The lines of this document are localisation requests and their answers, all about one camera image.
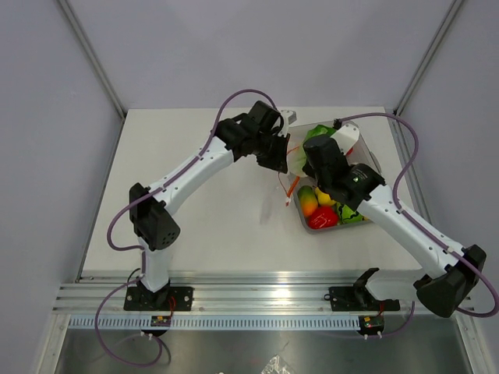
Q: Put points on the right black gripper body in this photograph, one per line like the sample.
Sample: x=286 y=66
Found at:
x=321 y=181

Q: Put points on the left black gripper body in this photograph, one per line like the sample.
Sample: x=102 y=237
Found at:
x=270 y=149

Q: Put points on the toy green orange mango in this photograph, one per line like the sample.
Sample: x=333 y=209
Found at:
x=307 y=200

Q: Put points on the toy napa cabbage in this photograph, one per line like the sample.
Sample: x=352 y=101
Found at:
x=302 y=158

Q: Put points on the clear zip top bag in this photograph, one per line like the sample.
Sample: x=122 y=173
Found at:
x=278 y=195

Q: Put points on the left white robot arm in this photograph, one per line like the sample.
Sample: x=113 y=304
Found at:
x=155 y=206

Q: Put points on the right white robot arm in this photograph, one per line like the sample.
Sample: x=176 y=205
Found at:
x=451 y=270

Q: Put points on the grey plastic food bin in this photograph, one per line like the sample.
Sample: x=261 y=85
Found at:
x=360 y=155

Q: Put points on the toy yellow pear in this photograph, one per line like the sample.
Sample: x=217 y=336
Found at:
x=323 y=198

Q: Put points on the toy green watermelon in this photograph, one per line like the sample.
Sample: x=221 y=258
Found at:
x=349 y=216

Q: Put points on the toy red bell pepper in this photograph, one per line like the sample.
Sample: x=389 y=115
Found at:
x=322 y=217

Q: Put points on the crumpled clear plastic wrap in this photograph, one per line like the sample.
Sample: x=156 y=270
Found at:
x=277 y=365

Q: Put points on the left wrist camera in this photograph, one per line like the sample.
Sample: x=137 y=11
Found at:
x=288 y=117

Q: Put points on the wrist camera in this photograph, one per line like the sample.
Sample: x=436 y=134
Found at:
x=347 y=136
x=288 y=117

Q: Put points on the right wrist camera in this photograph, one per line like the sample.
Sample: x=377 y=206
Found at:
x=347 y=136

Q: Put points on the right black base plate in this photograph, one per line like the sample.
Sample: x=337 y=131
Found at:
x=354 y=299

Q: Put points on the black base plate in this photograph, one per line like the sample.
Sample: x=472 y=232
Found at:
x=139 y=299
x=354 y=299

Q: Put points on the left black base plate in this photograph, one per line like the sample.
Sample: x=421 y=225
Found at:
x=139 y=299

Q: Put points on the left aluminium frame post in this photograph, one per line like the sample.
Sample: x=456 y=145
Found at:
x=75 y=25

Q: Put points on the aluminium frame post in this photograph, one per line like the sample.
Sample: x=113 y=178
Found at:
x=436 y=42
x=75 y=25

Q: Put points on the right aluminium frame post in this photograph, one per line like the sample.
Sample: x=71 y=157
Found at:
x=436 y=42

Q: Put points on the aluminium mounting rail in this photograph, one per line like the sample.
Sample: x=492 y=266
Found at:
x=260 y=293

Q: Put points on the white slotted cable duct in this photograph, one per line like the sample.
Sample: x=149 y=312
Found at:
x=259 y=323

